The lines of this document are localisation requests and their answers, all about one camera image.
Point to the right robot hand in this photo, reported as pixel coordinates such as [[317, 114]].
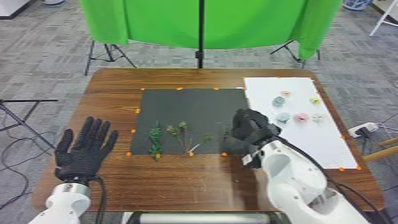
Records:
[[252, 128]]

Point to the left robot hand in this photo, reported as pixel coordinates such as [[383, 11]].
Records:
[[83, 156]]

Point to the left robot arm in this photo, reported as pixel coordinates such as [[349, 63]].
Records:
[[65, 203]]

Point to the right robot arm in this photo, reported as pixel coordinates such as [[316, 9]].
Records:
[[291, 173]]

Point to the blue flower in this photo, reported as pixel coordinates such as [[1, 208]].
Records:
[[278, 101], [284, 117]]

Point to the green sprig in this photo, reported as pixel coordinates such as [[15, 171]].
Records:
[[156, 140], [179, 131], [207, 138]]

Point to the pink flower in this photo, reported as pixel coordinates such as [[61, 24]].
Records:
[[301, 117], [287, 93]]

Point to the dark mat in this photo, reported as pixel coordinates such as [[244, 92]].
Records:
[[197, 110]]

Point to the white flower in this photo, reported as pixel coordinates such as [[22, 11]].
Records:
[[319, 118]]

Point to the yellow flower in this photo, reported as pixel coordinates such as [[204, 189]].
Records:
[[316, 100]]

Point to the white sheet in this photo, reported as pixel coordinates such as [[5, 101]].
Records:
[[332, 140]]

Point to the black folding stand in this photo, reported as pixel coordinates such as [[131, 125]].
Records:
[[24, 116]]

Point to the white power strip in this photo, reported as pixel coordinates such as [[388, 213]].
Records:
[[364, 129]]

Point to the wooden chair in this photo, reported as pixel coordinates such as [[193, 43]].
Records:
[[380, 155]]

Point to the black tripod stand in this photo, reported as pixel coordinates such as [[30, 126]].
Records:
[[109, 53], [294, 51]]

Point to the pale grey bar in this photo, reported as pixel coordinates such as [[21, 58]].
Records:
[[202, 218]]

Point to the black stand pole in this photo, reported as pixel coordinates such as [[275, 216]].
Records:
[[202, 33]]

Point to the white chair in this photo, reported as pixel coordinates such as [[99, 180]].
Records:
[[385, 16]]

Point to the blue and white vase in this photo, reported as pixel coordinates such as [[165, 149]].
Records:
[[358, 4]]

